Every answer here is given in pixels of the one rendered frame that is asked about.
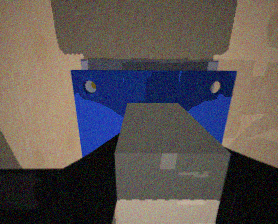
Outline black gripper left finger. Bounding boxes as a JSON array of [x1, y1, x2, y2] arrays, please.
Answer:
[[0, 133, 120, 224]]

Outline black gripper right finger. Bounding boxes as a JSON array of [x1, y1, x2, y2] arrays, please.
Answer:
[[215, 147, 278, 224]]

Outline blue board with square handle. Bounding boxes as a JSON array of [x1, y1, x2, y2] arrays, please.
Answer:
[[71, 70, 238, 224]]

